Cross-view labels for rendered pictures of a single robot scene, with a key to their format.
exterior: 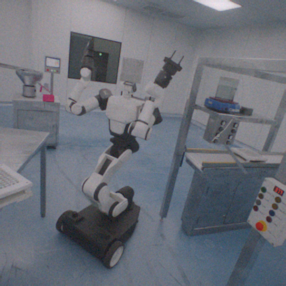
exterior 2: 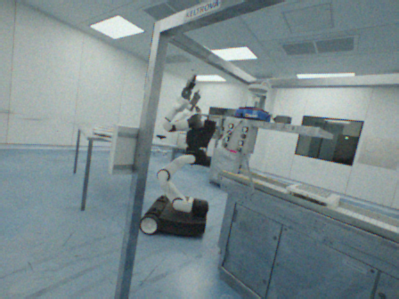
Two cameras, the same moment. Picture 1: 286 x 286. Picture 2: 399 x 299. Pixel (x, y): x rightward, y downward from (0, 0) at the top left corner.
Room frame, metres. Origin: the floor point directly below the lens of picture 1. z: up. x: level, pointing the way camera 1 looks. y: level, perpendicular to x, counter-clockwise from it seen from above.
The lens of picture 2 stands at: (0.75, -1.76, 1.13)
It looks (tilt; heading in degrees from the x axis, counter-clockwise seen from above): 6 degrees down; 65
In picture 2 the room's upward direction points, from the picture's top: 10 degrees clockwise
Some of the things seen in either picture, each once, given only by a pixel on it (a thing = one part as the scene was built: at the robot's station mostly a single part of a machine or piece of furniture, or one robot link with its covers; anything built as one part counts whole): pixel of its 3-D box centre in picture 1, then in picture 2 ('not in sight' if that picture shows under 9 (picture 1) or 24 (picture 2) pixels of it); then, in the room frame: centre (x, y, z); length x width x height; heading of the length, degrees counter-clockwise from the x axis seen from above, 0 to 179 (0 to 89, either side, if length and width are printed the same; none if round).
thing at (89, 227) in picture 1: (109, 213); (179, 209); (1.54, 0.19, 0.19); 0.64 x 0.52 x 0.33; 152
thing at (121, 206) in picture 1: (112, 204); (183, 203); (1.57, 0.17, 0.28); 0.21 x 0.20 x 0.13; 152
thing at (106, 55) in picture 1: (95, 60); (326, 139); (6.06, 1.72, 1.43); 1.38 x 0.01 x 1.16; 119
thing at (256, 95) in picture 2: not in sight; (256, 97); (1.69, -0.55, 1.43); 0.15 x 0.15 x 0.19
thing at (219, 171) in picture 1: (249, 165); (320, 215); (1.93, -1.06, 0.75); 1.30 x 0.29 x 0.10; 112
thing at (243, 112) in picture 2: not in sight; (252, 115); (1.68, -0.56, 1.29); 0.21 x 0.20 x 0.09; 22
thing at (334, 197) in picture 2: (248, 153); (313, 192); (1.90, -1.00, 0.87); 0.25 x 0.24 x 0.02; 22
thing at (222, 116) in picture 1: (233, 113); (276, 127); (1.80, -0.70, 1.22); 0.62 x 0.38 x 0.04; 112
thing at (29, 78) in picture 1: (34, 84); not in sight; (3.16, 1.80, 0.95); 0.49 x 0.36 x 0.37; 119
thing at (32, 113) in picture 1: (37, 121); (229, 168); (3.14, 1.73, 0.38); 0.63 x 0.57 x 0.76; 119
